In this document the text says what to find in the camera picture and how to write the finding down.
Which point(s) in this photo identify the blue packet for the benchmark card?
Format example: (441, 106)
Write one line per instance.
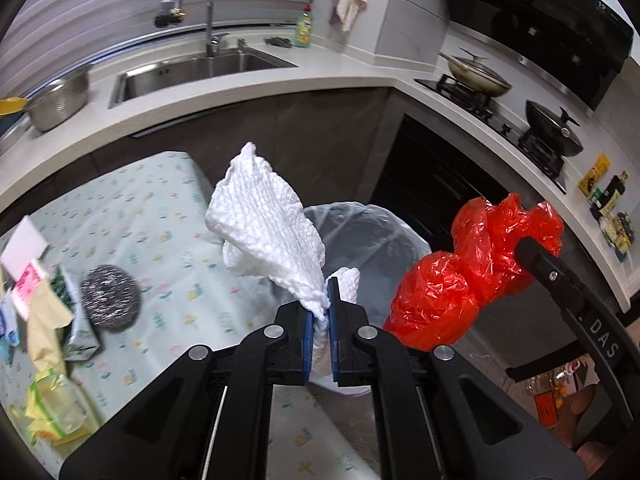
(7, 330)

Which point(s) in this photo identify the pale seasoning packet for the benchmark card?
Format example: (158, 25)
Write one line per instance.
(621, 237)

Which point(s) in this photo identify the black built-in oven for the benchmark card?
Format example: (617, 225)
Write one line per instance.
(435, 175)

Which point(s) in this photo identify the white paper towel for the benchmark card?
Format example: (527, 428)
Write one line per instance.
(265, 220)

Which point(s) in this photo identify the yellow utensil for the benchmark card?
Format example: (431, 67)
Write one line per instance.
(11, 105)

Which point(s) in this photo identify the yellow green plastic bag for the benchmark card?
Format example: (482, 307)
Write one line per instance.
(55, 405)

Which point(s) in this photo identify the stainless steel sink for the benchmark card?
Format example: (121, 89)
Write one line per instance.
(200, 70)

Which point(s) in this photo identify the cream bread wrapper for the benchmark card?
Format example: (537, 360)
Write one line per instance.
(45, 330)

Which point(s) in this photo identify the bin with clear liner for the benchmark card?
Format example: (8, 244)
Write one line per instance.
(372, 240)

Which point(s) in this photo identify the steel wool scrubber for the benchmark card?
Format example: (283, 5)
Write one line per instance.
(111, 297)

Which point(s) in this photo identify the beige pan with lid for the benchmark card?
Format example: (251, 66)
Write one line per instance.
(477, 77)

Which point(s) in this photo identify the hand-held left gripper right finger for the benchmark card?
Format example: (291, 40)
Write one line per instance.
(334, 332)

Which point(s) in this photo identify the yellow seasoning packet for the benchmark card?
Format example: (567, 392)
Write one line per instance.
(595, 175)

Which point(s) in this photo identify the dark sauce bottle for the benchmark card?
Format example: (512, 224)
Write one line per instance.
(611, 195)

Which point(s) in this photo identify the black range hood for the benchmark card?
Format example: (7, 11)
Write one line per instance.
(540, 15)

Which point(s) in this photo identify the green dish soap bottle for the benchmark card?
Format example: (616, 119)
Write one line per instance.
(303, 27)

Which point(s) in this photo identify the black gas stove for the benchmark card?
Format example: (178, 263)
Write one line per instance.
(500, 120)

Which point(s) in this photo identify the metal colander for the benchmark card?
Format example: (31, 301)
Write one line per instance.
(60, 100)

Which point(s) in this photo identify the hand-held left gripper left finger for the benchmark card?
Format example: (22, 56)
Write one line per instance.
(306, 332)

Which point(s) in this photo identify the silver green snack packet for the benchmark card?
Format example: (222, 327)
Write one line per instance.
(80, 330)

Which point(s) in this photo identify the pink packet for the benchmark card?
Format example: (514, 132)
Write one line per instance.
(27, 287)

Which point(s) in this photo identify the floral tablecloth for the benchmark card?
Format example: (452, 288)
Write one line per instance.
(165, 240)

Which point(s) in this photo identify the white sponge block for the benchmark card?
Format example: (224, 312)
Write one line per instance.
(22, 245)

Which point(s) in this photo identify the red plastic bag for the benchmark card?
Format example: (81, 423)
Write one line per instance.
(440, 290)

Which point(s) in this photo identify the black wok with lid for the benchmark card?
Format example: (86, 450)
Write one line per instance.
(552, 132)

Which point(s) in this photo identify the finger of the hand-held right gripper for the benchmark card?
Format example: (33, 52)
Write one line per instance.
(550, 272)

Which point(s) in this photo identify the chrome sink faucet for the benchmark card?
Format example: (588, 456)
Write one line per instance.
(209, 15)

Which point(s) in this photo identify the black scouring pad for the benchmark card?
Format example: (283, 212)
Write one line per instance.
(278, 42)

